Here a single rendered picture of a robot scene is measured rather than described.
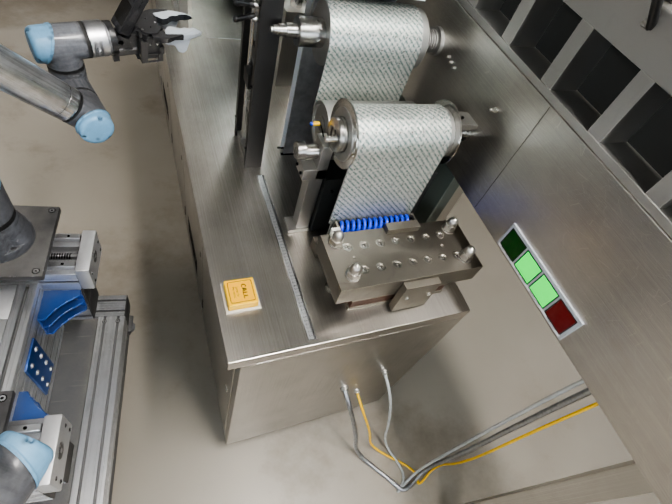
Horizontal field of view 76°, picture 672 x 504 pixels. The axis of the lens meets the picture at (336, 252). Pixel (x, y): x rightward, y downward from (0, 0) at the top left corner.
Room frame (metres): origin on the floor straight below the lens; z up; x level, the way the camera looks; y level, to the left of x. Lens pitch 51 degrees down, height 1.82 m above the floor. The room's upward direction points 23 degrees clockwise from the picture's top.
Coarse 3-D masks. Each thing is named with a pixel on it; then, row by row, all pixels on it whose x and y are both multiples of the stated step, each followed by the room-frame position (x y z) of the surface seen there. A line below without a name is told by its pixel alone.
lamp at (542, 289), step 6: (540, 282) 0.64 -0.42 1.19; (546, 282) 0.63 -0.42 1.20; (534, 288) 0.64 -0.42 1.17; (540, 288) 0.63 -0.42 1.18; (546, 288) 0.63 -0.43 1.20; (552, 288) 0.62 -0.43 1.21; (534, 294) 0.63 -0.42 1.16; (540, 294) 0.62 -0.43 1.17; (546, 294) 0.62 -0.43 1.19; (552, 294) 0.61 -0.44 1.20; (540, 300) 0.62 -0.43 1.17; (546, 300) 0.61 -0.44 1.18
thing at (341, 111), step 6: (342, 108) 0.79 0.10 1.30; (336, 114) 0.80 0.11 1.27; (342, 114) 0.78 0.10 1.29; (348, 114) 0.76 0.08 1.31; (450, 114) 0.91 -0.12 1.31; (348, 120) 0.76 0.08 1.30; (348, 126) 0.75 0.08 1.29; (348, 144) 0.73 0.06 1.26; (450, 144) 0.87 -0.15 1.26; (348, 150) 0.73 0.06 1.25; (336, 156) 0.76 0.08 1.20; (342, 156) 0.74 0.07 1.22; (348, 156) 0.72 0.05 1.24
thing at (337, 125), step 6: (330, 120) 0.78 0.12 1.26; (336, 120) 0.76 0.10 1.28; (342, 120) 0.76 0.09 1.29; (330, 126) 0.77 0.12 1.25; (336, 126) 0.75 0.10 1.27; (342, 126) 0.75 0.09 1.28; (330, 132) 0.77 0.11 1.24; (336, 132) 0.75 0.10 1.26; (342, 132) 0.74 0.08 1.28; (348, 132) 0.74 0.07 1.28; (342, 138) 0.73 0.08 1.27; (348, 138) 0.74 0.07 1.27; (330, 144) 0.75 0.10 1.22; (336, 144) 0.73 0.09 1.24; (342, 144) 0.73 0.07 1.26; (336, 150) 0.73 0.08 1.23; (342, 150) 0.73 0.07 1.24
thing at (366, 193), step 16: (352, 176) 0.73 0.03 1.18; (368, 176) 0.75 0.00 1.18; (384, 176) 0.78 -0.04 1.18; (400, 176) 0.81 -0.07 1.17; (416, 176) 0.83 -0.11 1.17; (352, 192) 0.74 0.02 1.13; (368, 192) 0.76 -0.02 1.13; (384, 192) 0.79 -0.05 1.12; (400, 192) 0.82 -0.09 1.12; (416, 192) 0.85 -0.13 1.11; (336, 208) 0.72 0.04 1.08; (352, 208) 0.75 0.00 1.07; (368, 208) 0.78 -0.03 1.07; (384, 208) 0.81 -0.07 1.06; (400, 208) 0.84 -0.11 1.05
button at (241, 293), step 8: (232, 280) 0.52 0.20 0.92; (240, 280) 0.53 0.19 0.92; (248, 280) 0.54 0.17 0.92; (224, 288) 0.50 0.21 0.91; (232, 288) 0.50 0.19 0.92; (240, 288) 0.51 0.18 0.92; (248, 288) 0.52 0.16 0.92; (232, 296) 0.48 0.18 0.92; (240, 296) 0.49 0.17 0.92; (248, 296) 0.50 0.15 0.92; (256, 296) 0.50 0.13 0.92; (232, 304) 0.46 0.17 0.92; (240, 304) 0.47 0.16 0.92; (248, 304) 0.48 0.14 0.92; (256, 304) 0.49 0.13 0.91
